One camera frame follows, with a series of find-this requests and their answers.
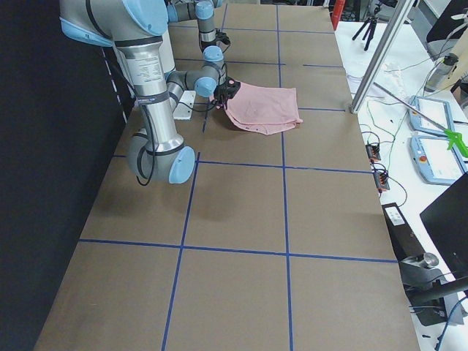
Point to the pink Snoopy t-shirt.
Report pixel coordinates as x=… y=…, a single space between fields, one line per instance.
x=263 y=110

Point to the black monitor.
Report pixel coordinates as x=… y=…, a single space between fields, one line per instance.
x=445 y=220

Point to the water bottle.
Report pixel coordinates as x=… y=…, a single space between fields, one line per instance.
x=441 y=71

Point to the black tripod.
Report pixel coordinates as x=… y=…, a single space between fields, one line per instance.
x=370 y=25

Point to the black box device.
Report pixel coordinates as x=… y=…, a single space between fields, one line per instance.
x=404 y=242

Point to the red cylinder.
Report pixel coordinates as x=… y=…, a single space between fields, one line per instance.
x=338 y=8

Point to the aluminium frame post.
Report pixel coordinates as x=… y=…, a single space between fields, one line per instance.
x=389 y=35

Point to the teach pendant near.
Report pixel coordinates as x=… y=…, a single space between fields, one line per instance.
x=436 y=163

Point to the teach pendant far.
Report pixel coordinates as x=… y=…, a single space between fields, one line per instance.
x=439 y=111

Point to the teach pendant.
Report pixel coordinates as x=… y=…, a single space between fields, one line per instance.
x=439 y=111
x=436 y=163

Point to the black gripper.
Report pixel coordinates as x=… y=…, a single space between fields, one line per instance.
x=221 y=36
x=221 y=91

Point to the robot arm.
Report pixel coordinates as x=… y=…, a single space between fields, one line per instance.
x=203 y=12
x=138 y=32

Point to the metal reacher grabber tool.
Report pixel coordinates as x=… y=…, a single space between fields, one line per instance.
x=455 y=138

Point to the orange connector block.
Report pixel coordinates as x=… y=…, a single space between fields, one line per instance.
x=379 y=171

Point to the brown table cover mat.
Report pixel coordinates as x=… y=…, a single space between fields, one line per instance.
x=274 y=243

